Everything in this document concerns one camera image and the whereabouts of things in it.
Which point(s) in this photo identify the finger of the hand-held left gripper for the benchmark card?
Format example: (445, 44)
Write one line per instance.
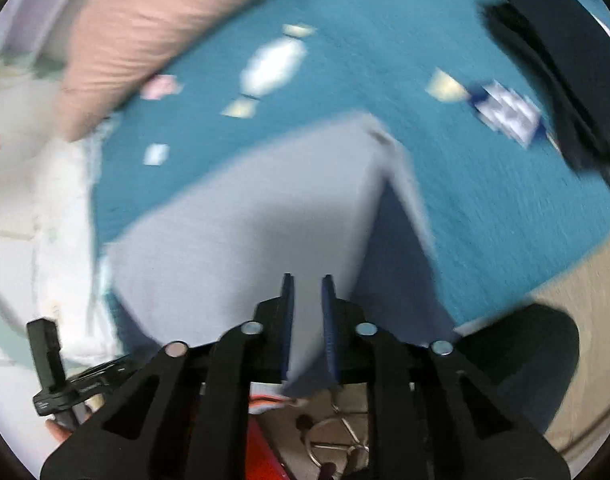
(45, 355)

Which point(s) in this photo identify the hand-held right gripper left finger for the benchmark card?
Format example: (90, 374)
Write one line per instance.
(287, 325)

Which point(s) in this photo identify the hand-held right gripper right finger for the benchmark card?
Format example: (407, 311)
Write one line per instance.
(329, 330)

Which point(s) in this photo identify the grey jacket with navy sleeves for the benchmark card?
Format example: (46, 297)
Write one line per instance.
(235, 240)

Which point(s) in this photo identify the person's left hand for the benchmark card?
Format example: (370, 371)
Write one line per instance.
(60, 427)

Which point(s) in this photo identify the red object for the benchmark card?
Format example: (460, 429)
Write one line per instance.
(262, 452)

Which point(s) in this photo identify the teal bed sheet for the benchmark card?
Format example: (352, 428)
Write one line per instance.
(385, 35)

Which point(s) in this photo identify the pink quilt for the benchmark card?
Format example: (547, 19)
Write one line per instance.
(135, 35)

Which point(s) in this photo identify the folded dark pants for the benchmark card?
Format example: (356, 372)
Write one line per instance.
(560, 35)

